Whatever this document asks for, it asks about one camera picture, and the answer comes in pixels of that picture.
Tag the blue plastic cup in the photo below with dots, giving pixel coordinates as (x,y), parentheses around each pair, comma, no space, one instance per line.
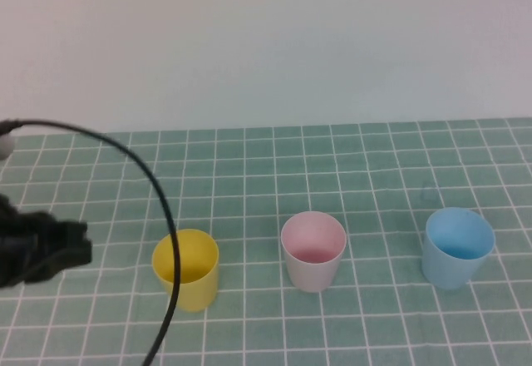
(442,270)

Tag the yellow plastic cup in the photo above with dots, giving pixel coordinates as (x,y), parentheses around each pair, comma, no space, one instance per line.
(195,293)

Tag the pink plastic cup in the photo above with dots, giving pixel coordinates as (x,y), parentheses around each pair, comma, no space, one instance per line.
(309,276)

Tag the green white checked tablecloth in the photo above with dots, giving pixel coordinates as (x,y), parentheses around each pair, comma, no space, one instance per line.
(291,166)

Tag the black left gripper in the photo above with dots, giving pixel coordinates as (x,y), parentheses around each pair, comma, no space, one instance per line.
(21,245)

